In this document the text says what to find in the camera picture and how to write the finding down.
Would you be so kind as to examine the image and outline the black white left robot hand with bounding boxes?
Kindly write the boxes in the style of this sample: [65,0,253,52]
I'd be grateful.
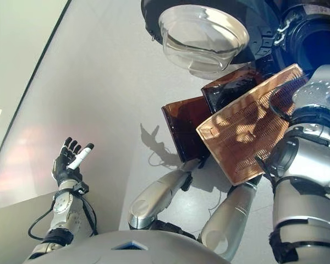
[52,136,95,184]

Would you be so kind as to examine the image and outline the round washing machine door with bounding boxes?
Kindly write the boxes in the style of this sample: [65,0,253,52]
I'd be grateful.
[140,0,281,75]

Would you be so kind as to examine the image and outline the grey drum washing machine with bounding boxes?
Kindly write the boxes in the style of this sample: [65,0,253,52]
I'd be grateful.
[263,0,330,80]

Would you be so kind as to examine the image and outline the silver left robot leg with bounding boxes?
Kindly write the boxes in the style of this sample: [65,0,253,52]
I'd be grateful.
[128,159,207,230]

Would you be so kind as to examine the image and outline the silver robot leg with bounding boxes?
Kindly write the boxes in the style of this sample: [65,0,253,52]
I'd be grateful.
[199,175,259,261]
[128,159,207,230]

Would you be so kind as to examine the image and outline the grey robot torso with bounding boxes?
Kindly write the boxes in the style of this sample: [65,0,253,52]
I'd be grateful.
[21,229,232,264]

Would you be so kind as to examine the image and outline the brown acrylic stool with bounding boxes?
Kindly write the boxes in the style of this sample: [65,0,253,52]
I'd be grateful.
[161,67,267,163]

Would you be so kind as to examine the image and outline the silver right robot leg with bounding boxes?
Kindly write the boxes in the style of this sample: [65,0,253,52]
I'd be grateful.
[199,175,259,261]

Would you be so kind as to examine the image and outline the wicker laundry basket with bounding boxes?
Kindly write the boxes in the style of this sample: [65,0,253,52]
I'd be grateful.
[195,63,310,185]

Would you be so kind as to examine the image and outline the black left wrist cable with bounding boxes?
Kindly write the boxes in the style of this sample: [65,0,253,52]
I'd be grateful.
[27,197,98,239]

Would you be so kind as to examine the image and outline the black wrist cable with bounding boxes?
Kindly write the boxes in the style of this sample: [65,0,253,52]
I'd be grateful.
[27,197,98,239]
[254,85,292,177]

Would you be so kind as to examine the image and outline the thin grey floor cable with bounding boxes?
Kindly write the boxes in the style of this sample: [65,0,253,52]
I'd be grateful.
[148,150,182,169]

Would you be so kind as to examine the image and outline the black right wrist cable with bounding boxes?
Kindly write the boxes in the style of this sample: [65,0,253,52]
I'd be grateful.
[254,85,292,177]

